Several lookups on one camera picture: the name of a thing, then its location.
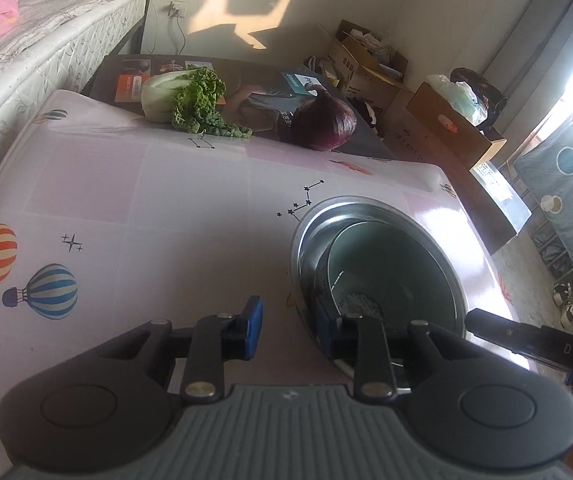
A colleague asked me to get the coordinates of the teal ceramic bowl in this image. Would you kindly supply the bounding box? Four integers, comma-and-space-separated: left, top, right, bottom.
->
318, 221, 465, 337

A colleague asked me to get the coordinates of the large steel bowl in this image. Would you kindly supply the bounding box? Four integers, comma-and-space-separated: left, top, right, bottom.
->
289, 196, 467, 394

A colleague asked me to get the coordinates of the balloon patterned tablecloth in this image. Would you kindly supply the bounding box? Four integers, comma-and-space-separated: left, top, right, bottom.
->
0, 91, 514, 476

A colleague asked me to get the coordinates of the brown cardboard box with bags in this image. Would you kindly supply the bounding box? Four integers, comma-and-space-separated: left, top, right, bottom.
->
407, 82, 507, 169

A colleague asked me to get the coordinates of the purple red cabbage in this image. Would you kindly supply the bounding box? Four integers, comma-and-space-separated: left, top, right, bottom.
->
291, 84, 358, 152

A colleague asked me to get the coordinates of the black bag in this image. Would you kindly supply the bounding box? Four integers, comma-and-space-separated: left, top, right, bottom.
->
449, 67, 507, 125

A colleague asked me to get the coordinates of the green leafy cabbage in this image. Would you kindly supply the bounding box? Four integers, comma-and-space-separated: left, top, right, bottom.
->
140, 65, 253, 139

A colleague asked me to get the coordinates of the dark low side table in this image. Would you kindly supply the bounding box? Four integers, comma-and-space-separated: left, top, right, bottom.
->
79, 53, 398, 162

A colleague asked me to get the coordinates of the white plastic bag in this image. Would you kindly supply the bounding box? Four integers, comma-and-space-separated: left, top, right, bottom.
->
425, 75, 488, 126

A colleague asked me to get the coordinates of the open cardboard box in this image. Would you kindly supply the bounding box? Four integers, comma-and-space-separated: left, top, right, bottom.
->
321, 27, 413, 115

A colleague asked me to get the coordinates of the white quilted mattress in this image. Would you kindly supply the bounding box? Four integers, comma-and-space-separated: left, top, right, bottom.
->
0, 0, 148, 162

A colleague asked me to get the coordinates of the white wall socket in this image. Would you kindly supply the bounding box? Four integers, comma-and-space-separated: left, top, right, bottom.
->
168, 0, 189, 18

